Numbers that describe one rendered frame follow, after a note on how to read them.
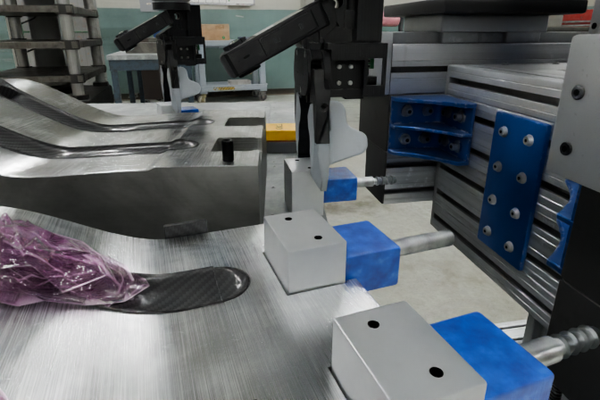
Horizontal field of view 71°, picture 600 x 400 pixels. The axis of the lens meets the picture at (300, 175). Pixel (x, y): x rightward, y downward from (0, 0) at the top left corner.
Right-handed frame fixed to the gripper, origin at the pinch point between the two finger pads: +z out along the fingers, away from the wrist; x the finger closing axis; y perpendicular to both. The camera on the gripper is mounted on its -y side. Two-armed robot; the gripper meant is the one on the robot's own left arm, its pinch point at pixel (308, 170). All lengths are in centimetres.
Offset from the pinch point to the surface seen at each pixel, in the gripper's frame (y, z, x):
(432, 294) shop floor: 71, 85, 85
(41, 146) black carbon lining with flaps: -27.1, -4.0, 0.9
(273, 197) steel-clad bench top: -3.5, 4.6, 3.9
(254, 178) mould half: -7.0, -3.2, -10.5
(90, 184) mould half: -20.4, -2.9, -8.5
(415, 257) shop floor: 77, 85, 112
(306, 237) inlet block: -5.2, -3.6, -22.5
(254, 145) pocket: -6.1, -3.5, -1.0
